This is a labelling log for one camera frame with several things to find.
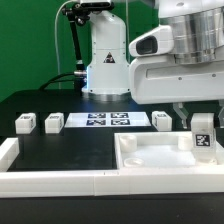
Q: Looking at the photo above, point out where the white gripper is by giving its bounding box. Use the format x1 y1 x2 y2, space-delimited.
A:
130 55 224 129

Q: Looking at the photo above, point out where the white square tabletop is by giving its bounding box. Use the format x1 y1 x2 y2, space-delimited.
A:
114 132 224 173

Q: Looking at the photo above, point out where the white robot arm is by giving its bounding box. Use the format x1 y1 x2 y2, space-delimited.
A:
63 0 224 105

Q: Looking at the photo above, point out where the white U-shaped obstacle fence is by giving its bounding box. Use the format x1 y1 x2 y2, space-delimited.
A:
0 138 224 198

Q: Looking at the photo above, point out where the white fiducial marker sheet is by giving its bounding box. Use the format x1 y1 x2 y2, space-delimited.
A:
65 112 151 128

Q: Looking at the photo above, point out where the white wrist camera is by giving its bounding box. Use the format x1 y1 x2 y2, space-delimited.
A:
129 25 174 57

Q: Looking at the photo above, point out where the black cable bundle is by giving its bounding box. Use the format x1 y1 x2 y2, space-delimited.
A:
39 6 88 91

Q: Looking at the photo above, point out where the grey thin cable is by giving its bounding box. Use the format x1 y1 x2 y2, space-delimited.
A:
54 0 77 90

